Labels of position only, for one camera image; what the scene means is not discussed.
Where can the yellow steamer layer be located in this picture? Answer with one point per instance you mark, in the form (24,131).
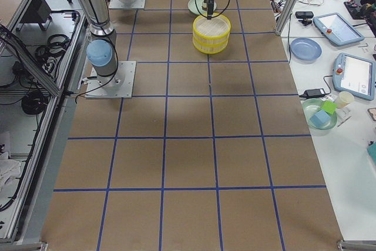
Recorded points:
(209,48)
(215,30)

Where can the light green plate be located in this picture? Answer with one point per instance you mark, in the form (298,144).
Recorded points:
(196,7)

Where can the black webcam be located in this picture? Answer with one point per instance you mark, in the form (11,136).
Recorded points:
(304,14)

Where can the blue plate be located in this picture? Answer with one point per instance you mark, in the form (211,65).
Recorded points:
(305,49)

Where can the far teach pendant tablet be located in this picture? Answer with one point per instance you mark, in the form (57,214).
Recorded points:
(337,30)

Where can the teach pendant tablet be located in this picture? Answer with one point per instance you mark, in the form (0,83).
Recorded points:
(337,30)
(355,75)

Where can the black power adapter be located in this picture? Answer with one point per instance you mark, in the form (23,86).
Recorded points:
(313,93)

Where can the green foam block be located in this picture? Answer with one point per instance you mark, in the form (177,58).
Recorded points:
(329,107)

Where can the green bowl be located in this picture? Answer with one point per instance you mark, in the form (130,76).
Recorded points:
(313,105)

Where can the near teach pendant tablet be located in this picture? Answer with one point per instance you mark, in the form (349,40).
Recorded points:
(355,75)

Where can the blue foam block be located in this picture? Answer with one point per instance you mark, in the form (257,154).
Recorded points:
(320,119)

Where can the beige paper cup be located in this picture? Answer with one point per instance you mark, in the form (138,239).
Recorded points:
(343,99)

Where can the white crumpled cloth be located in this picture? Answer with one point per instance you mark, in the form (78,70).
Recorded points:
(10,168)

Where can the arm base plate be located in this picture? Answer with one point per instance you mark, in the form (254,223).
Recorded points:
(117,5)
(121,86)

